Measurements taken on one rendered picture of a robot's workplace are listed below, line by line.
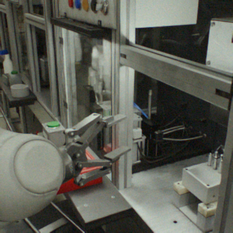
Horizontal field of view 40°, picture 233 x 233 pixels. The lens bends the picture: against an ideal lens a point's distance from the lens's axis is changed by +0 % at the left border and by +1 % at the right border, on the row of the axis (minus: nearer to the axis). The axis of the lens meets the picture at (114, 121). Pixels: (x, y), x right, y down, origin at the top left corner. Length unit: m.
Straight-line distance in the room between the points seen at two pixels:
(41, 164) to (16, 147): 0.04
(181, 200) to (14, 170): 0.58
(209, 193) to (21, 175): 0.52
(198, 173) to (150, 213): 0.17
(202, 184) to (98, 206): 0.29
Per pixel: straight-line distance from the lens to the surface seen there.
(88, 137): 0.72
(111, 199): 0.94
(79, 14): 1.02
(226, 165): 0.56
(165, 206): 0.93
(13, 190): 0.43
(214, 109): 0.83
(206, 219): 0.84
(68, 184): 0.97
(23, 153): 0.42
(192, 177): 0.85
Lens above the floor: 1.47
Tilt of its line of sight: 23 degrees down
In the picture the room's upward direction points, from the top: straight up
